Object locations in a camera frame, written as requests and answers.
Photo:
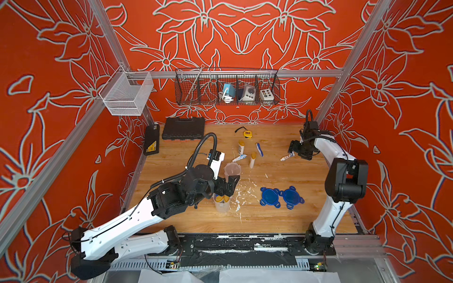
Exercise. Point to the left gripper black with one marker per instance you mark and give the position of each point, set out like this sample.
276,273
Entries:
222,189

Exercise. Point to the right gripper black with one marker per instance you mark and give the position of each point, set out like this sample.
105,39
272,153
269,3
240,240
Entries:
293,146

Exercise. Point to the white red toothpaste tube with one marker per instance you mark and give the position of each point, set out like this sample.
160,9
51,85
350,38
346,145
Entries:
288,156

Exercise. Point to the clear plastic container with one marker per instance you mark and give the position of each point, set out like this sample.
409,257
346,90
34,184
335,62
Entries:
232,169
222,208

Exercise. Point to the blue lid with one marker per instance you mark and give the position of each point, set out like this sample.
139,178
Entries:
291,197
270,197

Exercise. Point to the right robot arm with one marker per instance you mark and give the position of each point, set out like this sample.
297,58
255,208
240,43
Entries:
345,183

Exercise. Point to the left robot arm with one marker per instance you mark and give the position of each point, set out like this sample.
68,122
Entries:
97,249

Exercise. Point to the white blue toothpaste tube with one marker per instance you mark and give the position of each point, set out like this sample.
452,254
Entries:
240,157

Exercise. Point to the white bottle yellow cap far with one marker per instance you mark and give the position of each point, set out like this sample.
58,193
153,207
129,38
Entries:
241,147

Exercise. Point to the yellow tape measure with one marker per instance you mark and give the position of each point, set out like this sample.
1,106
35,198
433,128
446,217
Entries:
246,133

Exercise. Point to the white button box in basket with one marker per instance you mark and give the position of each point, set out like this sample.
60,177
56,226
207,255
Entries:
266,96

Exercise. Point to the black tool case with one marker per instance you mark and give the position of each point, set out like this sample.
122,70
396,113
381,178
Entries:
184,129

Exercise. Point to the grey device in basket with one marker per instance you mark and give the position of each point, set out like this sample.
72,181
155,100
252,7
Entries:
246,95

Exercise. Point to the black box yellow label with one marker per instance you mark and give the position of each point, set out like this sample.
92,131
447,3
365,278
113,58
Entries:
152,139

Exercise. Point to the blue white item in basket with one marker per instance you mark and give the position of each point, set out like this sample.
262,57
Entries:
228,94

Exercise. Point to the aluminium crossbar back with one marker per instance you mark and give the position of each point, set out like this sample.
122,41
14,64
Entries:
141,75

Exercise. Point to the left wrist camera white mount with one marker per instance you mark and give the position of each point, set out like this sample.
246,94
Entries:
218,158

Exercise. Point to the aluminium frame post left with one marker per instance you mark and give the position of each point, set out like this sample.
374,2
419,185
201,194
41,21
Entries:
114,44

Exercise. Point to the aluminium frame post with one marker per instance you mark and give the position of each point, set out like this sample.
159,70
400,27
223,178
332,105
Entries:
114,44
365,36

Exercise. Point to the black wire wall basket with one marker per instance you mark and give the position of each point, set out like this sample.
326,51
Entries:
213,86

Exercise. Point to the white wire basket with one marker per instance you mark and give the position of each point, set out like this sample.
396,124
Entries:
126,94

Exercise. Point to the aluminium frame post right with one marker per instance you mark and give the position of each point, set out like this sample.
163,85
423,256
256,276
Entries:
365,36

